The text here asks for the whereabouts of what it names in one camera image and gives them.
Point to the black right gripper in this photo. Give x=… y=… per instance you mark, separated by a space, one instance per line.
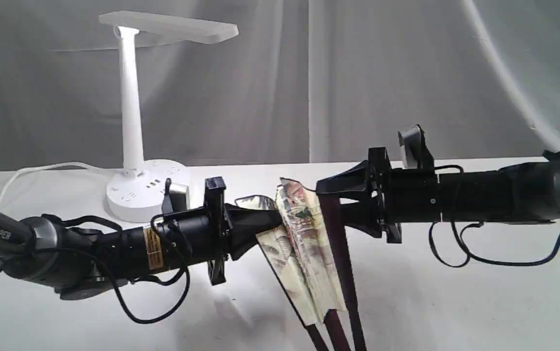
x=394 y=196

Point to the painted folding paper fan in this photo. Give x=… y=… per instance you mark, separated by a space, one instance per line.
x=300 y=253

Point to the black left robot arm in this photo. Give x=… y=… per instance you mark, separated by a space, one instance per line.
x=81 y=257

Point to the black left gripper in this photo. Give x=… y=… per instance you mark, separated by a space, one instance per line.
x=200 y=234

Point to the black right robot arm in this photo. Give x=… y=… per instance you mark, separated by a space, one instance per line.
x=526 y=193

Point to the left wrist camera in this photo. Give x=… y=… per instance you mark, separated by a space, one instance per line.
x=176 y=197

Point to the white desk lamp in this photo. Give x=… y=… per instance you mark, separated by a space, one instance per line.
x=135 y=193

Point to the grey backdrop curtain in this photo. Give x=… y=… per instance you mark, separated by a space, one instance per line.
x=304 y=81

